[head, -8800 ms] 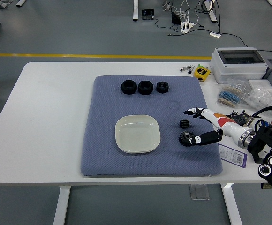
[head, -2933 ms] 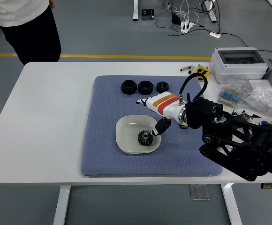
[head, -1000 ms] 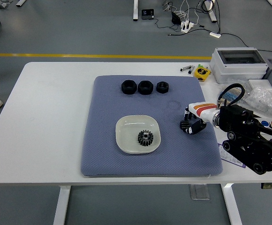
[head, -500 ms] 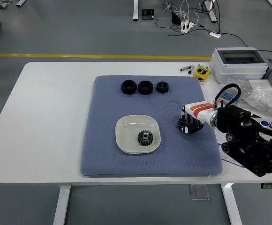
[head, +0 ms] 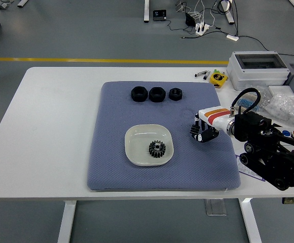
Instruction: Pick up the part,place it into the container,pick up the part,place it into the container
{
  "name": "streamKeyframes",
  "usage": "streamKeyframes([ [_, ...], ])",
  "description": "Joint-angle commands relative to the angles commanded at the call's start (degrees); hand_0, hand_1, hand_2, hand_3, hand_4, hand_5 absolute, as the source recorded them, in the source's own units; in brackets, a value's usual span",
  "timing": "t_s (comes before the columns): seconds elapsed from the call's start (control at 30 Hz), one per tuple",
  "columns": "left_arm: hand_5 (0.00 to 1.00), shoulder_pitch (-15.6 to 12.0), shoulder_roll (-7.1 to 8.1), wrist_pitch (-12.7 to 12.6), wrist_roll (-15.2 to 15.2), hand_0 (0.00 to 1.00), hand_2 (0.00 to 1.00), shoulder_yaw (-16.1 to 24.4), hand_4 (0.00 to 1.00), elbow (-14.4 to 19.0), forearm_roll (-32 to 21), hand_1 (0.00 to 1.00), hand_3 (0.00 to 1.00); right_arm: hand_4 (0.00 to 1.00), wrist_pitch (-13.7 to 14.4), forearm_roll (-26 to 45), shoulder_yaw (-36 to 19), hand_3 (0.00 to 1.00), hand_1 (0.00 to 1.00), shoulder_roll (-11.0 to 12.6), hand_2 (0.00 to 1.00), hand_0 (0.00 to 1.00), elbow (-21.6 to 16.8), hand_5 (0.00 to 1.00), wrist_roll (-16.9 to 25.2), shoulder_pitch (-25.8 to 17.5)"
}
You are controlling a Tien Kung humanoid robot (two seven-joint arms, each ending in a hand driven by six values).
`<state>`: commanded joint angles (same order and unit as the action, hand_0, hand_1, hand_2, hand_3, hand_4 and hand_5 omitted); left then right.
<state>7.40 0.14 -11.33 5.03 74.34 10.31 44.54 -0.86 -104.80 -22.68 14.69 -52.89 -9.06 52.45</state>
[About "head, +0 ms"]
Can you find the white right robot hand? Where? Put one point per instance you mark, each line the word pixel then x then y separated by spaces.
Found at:
pixel 214 116

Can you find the small black gear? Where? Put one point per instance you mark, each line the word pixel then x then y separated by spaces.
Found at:
pixel 193 129

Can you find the large black bevel gear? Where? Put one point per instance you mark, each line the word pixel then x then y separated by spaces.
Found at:
pixel 157 150

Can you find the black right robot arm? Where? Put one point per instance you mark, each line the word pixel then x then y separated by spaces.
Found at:
pixel 263 152

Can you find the small black hex nut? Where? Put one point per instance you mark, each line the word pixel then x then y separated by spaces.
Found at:
pixel 173 97

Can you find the large black hex nut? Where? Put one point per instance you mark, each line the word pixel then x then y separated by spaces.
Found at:
pixel 153 98
pixel 137 97

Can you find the flat white box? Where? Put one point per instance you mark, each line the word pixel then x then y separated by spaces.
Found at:
pixel 280 91

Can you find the black and yellow under-table box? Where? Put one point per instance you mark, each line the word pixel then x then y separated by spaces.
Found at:
pixel 291 200

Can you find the blue resistor tape reel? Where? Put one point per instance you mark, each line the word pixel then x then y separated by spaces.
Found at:
pixel 245 101

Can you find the yellow tape measure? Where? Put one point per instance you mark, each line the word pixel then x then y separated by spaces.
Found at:
pixel 218 79

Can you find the marker with blue tip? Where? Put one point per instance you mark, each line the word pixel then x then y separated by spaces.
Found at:
pixel 206 75

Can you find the black and silver pen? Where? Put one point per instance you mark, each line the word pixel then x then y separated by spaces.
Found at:
pixel 199 74

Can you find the purple-edged label card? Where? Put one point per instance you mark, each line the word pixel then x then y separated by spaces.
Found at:
pixel 240 164

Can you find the clear bag of small parts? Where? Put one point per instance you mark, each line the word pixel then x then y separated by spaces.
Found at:
pixel 264 91

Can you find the clear bag of white parts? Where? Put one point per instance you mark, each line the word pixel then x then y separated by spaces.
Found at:
pixel 286 108

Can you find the blue push button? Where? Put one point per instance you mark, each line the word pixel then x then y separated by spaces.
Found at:
pixel 286 133

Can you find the white push button panel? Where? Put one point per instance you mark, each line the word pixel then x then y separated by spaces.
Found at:
pixel 292 128

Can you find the white power adapter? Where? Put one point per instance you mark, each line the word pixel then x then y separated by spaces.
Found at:
pixel 232 37

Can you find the white square plate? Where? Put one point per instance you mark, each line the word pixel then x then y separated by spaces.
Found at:
pixel 137 144

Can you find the white power strip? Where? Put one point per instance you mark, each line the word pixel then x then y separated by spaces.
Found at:
pixel 202 28

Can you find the black power adapter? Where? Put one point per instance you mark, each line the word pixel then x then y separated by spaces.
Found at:
pixel 190 19

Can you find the blue-grey quilted mat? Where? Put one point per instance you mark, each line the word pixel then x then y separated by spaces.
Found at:
pixel 111 126

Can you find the black handheld device with screen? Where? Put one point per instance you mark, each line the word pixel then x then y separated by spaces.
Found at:
pixel 159 15

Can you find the grey floor plug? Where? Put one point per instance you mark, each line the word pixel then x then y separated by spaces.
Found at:
pixel 179 6

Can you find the grey electrical enclosure box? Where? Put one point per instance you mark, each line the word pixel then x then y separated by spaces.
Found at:
pixel 256 76

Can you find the clear acrylic bracket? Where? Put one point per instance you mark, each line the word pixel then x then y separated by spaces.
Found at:
pixel 215 207

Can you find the grey metal floor bracket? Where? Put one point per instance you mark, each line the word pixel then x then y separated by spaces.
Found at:
pixel 3 5

